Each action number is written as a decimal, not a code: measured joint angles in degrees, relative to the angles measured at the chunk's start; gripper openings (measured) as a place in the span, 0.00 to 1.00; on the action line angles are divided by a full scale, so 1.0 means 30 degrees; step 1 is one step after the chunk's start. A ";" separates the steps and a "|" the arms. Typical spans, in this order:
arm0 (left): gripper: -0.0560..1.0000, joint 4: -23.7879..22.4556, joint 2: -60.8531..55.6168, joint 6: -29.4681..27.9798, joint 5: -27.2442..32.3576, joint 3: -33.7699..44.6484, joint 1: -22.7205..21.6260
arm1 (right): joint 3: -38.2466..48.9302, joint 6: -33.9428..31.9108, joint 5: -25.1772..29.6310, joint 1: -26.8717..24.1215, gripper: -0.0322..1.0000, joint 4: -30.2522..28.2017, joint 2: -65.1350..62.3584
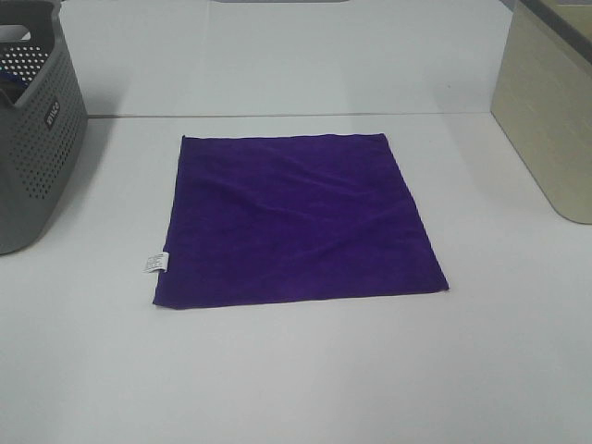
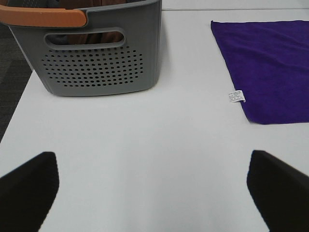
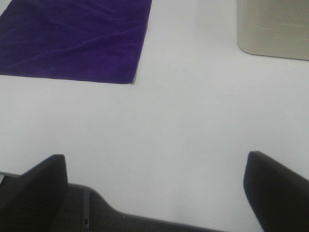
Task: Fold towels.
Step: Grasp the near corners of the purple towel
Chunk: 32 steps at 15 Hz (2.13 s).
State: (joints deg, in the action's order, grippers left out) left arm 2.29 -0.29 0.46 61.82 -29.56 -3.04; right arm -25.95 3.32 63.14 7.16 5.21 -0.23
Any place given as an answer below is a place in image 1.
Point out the purple towel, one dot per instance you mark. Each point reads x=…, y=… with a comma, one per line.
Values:
x=292, y=219

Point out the grey perforated laundry basket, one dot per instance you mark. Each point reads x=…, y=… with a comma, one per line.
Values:
x=42, y=133

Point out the beige plastic bin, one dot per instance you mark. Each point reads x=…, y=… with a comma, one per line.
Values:
x=542, y=100

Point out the dark cloth inside basket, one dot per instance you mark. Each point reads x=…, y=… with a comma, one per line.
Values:
x=12, y=86

